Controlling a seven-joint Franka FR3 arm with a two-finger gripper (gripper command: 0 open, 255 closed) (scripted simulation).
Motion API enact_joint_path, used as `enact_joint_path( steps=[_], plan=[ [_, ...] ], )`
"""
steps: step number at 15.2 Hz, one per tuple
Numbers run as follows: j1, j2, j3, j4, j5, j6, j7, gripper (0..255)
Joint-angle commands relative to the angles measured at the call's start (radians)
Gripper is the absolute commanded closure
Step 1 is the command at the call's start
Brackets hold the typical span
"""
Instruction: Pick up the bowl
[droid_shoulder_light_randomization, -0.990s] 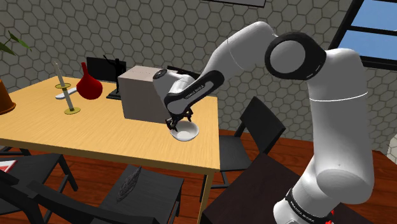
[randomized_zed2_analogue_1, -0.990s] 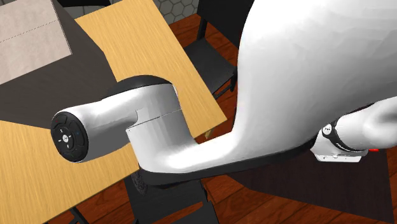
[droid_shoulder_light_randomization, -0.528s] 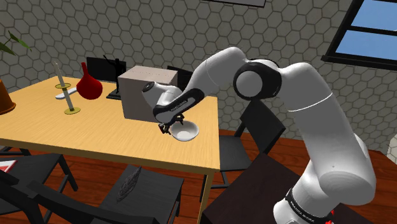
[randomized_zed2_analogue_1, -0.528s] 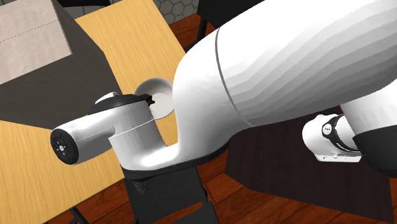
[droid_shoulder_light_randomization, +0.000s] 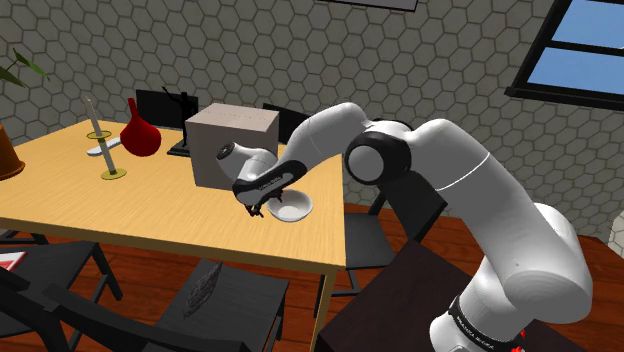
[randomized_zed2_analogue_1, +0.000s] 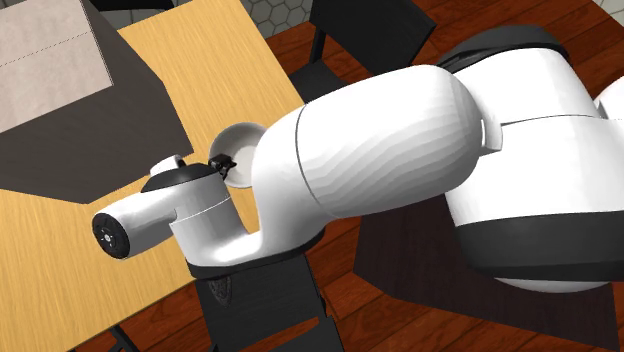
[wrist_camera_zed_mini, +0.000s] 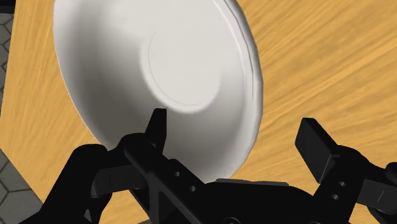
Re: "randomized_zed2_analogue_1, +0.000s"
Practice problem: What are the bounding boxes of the white bowl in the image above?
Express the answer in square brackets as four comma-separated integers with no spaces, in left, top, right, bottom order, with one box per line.
[208,121,268,190]

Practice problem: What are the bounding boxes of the light wooden table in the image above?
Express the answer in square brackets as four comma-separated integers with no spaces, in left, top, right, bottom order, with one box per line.
[0,0,306,352]

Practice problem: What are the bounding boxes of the dark box with pale top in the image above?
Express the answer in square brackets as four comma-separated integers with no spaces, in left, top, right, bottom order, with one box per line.
[0,0,195,205]

